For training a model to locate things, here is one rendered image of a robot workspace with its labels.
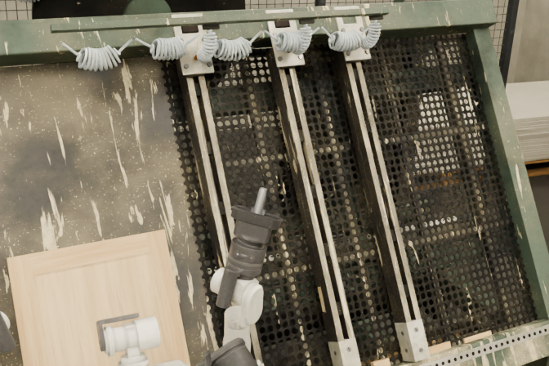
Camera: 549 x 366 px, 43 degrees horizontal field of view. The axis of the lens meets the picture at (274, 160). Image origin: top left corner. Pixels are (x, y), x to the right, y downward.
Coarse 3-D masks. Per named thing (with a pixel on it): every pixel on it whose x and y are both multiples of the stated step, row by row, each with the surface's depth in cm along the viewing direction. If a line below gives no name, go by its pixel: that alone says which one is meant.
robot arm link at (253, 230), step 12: (240, 216) 167; (252, 216) 167; (264, 216) 167; (276, 216) 170; (240, 228) 168; (252, 228) 167; (264, 228) 167; (276, 228) 167; (240, 240) 169; (252, 240) 167; (264, 240) 167; (240, 252) 167; (252, 252) 167; (264, 252) 169; (252, 264) 167
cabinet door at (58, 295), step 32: (32, 256) 190; (64, 256) 193; (96, 256) 197; (128, 256) 200; (160, 256) 204; (32, 288) 188; (64, 288) 192; (96, 288) 195; (128, 288) 199; (160, 288) 202; (32, 320) 187; (64, 320) 190; (96, 320) 194; (128, 320) 197; (160, 320) 200; (32, 352) 185; (64, 352) 188; (96, 352) 192; (160, 352) 199
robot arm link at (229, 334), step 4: (224, 328) 178; (228, 328) 175; (244, 328) 175; (248, 328) 177; (224, 332) 179; (228, 332) 176; (232, 332) 175; (236, 332) 175; (240, 332) 175; (244, 332) 176; (248, 332) 178; (224, 336) 179; (228, 336) 176; (232, 336) 176; (236, 336) 176; (240, 336) 176; (244, 336) 176; (248, 336) 178; (224, 340) 179; (228, 340) 177; (244, 340) 177; (248, 340) 179; (224, 344) 179; (248, 344) 179; (248, 348) 179
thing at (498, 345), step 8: (536, 328) 248; (544, 328) 249; (512, 336) 243; (520, 336) 245; (528, 336) 246; (536, 336) 247; (488, 344) 238; (496, 344) 240; (504, 344) 241; (512, 344) 242; (464, 352) 234; (472, 352) 235; (480, 352) 237; (488, 352) 238; (440, 360) 230; (448, 360) 231; (456, 360) 232; (464, 360) 233
